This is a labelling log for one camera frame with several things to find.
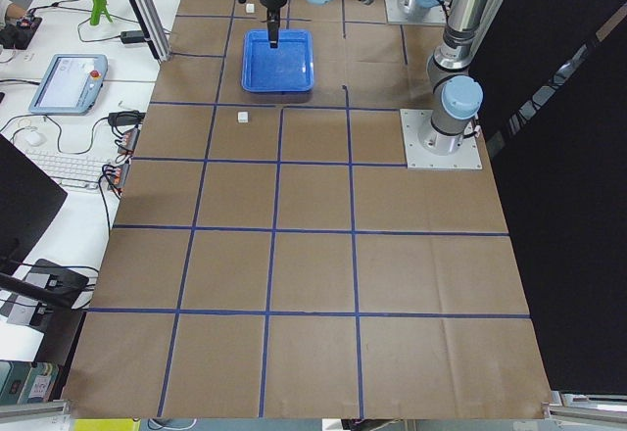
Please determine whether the black red control box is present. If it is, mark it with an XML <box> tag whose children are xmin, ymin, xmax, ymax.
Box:
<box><xmin>1</xmin><ymin>17</ymin><xmax>42</xmax><ymax>50</ymax></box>

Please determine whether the green handled grabber tool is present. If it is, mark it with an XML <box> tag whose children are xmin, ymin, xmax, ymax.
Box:
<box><xmin>89</xmin><ymin>0</ymin><xmax>113</xmax><ymax>26</ymax></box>

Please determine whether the blue plastic tray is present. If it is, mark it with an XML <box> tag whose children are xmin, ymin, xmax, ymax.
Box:
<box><xmin>241</xmin><ymin>29</ymin><xmax>314</xmax><ymax>93</ymax></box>

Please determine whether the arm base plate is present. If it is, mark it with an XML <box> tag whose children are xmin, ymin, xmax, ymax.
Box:
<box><xmin>385</xmin><ymin>0</ymin><xmax>448</xmax><ymax>26</ymax></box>
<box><xmin>400</xmin><ymin>109</ymin><xmax>483</xmax><ymax>170</ymax></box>

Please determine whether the white keyboard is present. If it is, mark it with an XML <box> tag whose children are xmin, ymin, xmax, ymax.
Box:
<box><xmin>24</xmin><ymin>149</ymin><xmax>110</xmax><ymax>191</ymax></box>

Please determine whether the black monitor stand base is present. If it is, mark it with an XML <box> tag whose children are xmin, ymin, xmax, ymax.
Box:
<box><xmin>21</xmin><ymin>260</ymin><xmax>89</xmax><ymax>309</ymax></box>

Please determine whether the black power adapter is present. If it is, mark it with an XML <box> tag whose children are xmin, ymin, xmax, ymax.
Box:
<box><xmin>120</xmin><ymin>30</ymin><xmax>145</xmax><ymax>44</ymax></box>

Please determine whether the white computer mouse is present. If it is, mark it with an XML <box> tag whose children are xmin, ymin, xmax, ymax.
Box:
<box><xmin>24</xmin><ymin>130</ymin><xmax>46</xmax><ymax>147</ymax></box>

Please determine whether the aluminium frame post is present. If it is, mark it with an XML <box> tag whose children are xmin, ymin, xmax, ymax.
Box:
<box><xmin>128</xmin><ymin>0</ymin><xmax>171</xmax><ymax>63</ymax></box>

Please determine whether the person's hand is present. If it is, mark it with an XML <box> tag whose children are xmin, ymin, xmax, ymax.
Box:
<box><xmin>5</xmin><ymin>3</ymin><xmax>26</xmax><ymax>21</ymax></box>

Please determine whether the black monitor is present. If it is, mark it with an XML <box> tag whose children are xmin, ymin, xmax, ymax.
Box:
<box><xmin>0</xmin><ymin>136</ymin><xmax>68</xmax><ymax>274</ymax></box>

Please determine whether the teach pendant tablet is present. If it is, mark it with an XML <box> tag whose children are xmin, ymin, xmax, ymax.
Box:
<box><xmin>28</xmin><ymin>54</ymin><xmax>108</xmax><ymax>115</ymax></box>

